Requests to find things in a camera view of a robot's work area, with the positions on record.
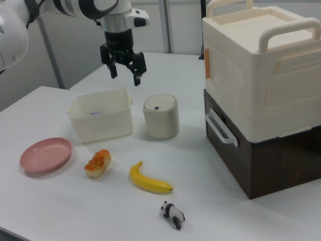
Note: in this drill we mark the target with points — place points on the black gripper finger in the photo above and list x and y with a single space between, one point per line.
114 71
136 75

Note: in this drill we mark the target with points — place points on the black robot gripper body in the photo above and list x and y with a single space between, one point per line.
119 42

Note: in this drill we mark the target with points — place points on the cream trash can flip lid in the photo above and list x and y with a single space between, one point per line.
160 101

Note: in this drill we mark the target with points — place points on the cream trash can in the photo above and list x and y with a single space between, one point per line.
163 123

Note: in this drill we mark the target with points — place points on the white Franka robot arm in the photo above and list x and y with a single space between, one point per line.
10 37

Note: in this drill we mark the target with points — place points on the purple flat item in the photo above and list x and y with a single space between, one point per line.
94 113

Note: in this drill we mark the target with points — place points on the white square plastic box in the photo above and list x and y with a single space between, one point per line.
100 128

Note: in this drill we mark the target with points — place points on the orange strip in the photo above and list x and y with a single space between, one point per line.
207 64

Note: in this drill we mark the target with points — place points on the toy bread with orange topping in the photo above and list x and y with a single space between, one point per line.
97 163

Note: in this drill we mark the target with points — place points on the cream plastic storage box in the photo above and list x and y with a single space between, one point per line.
238 75

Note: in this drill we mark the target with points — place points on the yellow toy banana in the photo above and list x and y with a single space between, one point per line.
145 183

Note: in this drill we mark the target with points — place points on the pink round plate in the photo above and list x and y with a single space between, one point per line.
45 155

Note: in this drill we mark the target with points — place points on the black and white panda figurine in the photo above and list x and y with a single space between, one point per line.
173 213

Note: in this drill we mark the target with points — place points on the dark brown drawer box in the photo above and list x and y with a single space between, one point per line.
276 165

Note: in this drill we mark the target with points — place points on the black camera stand pole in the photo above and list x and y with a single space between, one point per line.
202 25

